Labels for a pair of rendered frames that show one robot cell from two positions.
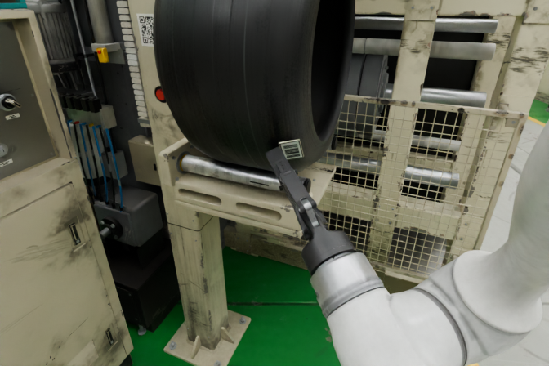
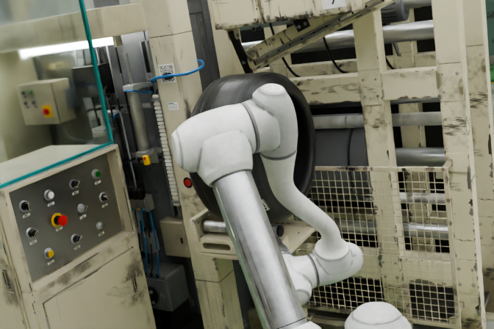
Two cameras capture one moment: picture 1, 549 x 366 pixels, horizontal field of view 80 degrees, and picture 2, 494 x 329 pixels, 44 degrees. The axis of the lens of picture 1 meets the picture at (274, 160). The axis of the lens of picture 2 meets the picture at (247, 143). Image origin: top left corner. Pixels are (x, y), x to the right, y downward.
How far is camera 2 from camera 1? 1.54 m
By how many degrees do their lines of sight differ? 16
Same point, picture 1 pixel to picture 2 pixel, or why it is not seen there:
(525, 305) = (332, 248)
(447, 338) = (307, 265)
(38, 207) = (117, 261)
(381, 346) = not seen: hidden behind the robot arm
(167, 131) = (192, 206)
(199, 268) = (222, 316)
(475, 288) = (319, 247)
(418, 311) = (298, 258)
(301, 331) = not seen: outside the picture
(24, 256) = (111, 293)
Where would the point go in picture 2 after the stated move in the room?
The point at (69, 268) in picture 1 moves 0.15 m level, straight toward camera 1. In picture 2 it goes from (131, 309) to (145, 322)
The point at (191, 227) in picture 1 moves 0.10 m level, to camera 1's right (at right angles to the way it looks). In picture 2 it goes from (213, 280) to (236, 277)
